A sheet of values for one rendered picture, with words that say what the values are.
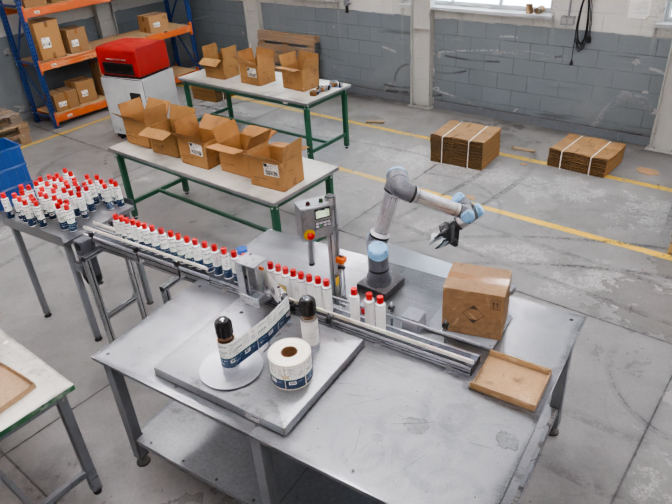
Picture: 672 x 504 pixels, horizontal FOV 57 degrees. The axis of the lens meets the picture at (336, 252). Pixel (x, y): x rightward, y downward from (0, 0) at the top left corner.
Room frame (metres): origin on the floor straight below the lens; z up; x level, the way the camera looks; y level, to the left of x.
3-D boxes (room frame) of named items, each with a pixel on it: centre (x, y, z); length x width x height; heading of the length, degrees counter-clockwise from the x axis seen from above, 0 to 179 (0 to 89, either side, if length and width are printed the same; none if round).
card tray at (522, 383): (2.08, -0.76, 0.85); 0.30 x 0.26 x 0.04; 55
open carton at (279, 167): (4.58, 0.42, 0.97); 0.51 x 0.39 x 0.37; 145
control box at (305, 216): (2.78, 0.10, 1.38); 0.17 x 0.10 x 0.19; 110
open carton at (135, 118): (5.72, 1.74, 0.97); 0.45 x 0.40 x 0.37; 141
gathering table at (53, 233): (4.07, 1.94, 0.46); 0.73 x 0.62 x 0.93; 55
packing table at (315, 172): (5.21, 1.02, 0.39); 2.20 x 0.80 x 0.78; 49
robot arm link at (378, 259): (2.92, -0.23, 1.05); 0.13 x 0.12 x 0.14; 179
